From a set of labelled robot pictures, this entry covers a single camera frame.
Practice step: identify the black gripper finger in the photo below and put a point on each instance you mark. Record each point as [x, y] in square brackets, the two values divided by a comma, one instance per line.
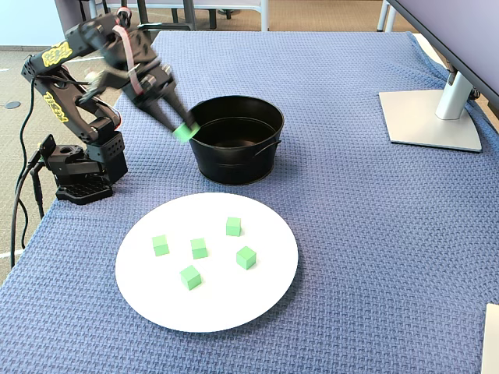
[160, 113]
[181, 111]

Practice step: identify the black metal stool frame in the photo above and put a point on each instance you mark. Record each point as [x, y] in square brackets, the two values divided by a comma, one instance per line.
[189, 15]

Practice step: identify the white table frame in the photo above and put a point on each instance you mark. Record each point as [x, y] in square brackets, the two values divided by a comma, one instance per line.
[264, 19]

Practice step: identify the white flat board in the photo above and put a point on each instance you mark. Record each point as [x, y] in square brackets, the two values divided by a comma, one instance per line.
[492, 343]

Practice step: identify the white round plate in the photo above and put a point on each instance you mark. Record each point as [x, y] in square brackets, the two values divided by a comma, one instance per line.
[218, 304]

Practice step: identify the blue woven tablecloth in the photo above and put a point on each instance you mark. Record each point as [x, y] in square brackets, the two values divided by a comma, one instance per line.
[351, 233]

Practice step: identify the green cube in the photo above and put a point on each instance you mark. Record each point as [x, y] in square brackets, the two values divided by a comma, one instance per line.
[199, 249]
[246, 258]
[186, 133]
[190, 278]
[160, 246]
[233, 227]

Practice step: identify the black metal bucket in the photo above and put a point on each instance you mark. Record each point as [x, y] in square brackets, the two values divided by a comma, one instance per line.
[234, 163]

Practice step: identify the white desk leg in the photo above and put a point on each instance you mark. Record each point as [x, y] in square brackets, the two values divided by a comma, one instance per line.
[384, 19]

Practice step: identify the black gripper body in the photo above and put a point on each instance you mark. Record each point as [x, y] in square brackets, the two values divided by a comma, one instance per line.
[153, 93]

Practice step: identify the grey computer monitor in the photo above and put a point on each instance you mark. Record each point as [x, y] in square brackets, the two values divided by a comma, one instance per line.
[429, 128]

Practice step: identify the grey chair leg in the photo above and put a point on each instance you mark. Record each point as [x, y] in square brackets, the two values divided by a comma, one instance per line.
[95, 8]

